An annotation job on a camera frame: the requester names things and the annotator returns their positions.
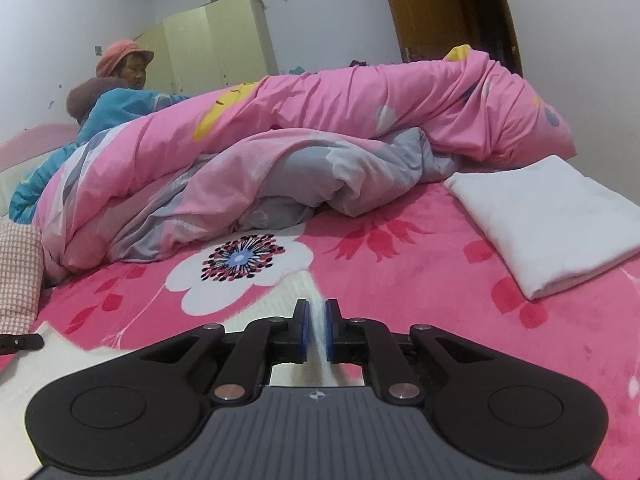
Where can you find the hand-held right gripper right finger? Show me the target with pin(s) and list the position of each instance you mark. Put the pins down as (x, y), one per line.
(335, 340)

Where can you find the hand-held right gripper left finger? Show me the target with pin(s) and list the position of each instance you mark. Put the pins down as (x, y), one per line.
(299, 340)

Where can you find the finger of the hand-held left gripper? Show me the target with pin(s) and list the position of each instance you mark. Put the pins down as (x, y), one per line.
(20, 342)

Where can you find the white fluffy sweater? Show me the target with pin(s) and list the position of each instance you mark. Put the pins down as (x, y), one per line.
(75, 365)

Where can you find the pink checked pillow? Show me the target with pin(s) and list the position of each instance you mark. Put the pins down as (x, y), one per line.
(20, 270)

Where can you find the pink fleece bed blanket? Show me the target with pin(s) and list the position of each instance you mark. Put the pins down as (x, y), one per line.
(425, 270)

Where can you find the pink and white headboard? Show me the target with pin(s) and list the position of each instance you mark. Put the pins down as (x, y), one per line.
(35, 150)

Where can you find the pink floral quilt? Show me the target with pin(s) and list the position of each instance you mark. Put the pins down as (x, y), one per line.
(350, 105)

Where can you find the folded white cloth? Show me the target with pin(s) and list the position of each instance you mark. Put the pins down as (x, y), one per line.
(550, 220)

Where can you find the pale yellow wardrobe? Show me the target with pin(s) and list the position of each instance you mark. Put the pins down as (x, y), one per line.
(225, 45)

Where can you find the brown wooden door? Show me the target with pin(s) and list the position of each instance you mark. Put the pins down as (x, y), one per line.
(440, 10)

